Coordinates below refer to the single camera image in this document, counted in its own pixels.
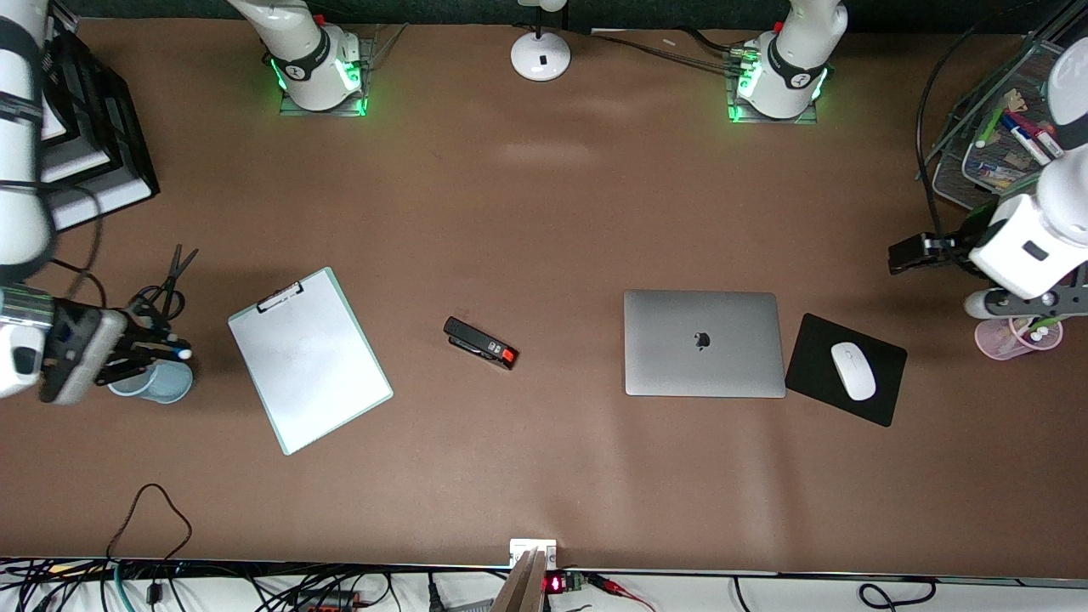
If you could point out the blue capped white marker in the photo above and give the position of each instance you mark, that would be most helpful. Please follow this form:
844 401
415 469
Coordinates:
1028 144

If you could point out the black mouse pad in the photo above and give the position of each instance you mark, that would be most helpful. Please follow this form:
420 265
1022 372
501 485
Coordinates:
816 374

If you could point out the white capped pen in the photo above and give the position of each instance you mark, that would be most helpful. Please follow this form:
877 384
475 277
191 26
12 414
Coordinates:
1035 337

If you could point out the black blue scissors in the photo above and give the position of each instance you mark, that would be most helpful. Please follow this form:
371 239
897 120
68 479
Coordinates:
176 272

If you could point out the green marker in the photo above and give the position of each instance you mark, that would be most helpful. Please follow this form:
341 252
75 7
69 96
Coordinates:
990 126

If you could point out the small white box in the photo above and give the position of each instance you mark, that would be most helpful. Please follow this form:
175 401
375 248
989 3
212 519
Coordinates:
523 546

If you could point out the black paper tray stack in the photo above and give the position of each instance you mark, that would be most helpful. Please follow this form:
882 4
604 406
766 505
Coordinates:
102 127

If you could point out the white computer mouse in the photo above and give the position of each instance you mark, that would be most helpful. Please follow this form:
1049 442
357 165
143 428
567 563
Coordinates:
852 371

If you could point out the white paper sheet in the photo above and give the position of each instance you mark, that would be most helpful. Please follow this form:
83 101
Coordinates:
310 374

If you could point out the wooden block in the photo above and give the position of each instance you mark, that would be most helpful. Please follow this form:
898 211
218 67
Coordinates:
520 591

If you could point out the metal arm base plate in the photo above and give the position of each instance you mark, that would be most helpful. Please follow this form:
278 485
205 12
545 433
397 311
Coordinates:
739 115
293 109

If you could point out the blue mesh pen cup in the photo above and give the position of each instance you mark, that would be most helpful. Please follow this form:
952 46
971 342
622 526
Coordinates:
166 384

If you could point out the black stapler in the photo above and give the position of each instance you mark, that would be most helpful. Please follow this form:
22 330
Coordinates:
476 342

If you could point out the white lamp base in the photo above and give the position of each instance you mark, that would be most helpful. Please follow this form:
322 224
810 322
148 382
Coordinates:
541 55

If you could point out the green pen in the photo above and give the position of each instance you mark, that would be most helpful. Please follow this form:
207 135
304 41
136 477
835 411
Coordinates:
1045 323

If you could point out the mint green clipboard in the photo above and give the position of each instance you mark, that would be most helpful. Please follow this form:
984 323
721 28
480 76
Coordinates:
280 297

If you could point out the grey laptop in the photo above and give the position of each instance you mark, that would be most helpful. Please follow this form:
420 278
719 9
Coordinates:
705 357

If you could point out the black mesh desk organizer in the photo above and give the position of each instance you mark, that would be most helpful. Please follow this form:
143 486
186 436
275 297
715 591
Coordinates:
960 183

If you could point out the red LED display module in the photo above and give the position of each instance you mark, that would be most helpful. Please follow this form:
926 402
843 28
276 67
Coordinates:
554 584

